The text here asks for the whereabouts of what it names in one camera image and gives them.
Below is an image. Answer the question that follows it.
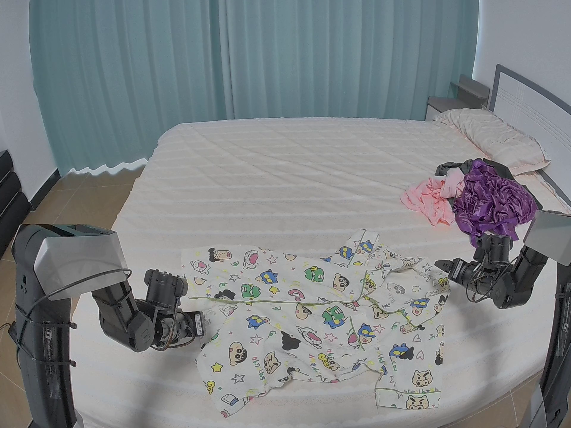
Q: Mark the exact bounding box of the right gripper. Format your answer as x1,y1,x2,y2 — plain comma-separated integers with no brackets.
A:
435,258,484,291

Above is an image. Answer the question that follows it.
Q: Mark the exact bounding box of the grey bedside table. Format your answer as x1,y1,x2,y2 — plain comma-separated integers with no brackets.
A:
426,75,490,121

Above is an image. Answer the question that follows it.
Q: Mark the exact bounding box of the dark grey garment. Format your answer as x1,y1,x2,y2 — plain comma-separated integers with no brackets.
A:
436,158,542,213

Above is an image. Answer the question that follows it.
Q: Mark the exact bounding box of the pink garment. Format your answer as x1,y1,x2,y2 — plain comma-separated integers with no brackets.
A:
400,168,467,227

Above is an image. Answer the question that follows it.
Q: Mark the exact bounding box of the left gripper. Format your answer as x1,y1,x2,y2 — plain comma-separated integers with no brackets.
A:
156,309,207,351

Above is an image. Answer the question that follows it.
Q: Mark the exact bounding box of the bed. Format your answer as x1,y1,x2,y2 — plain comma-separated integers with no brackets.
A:
71,64,571,428

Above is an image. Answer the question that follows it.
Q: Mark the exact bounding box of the dark grey chest of drawers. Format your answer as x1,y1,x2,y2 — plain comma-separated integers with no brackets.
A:
0,150,31,259

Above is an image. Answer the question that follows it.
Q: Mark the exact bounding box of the cream pillow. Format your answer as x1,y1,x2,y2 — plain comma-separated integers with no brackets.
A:
432,108,551,176

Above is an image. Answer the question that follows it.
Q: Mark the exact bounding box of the white printed pyjama top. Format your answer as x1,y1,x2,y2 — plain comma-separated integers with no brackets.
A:
181,229,453,418

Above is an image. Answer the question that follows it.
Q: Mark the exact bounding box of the purple garment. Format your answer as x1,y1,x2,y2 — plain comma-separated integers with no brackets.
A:
453,159,538,248

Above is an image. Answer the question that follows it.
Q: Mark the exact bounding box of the blue-green curtain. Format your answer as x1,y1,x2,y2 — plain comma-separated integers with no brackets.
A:
29,0,228,175
219,0,480,121

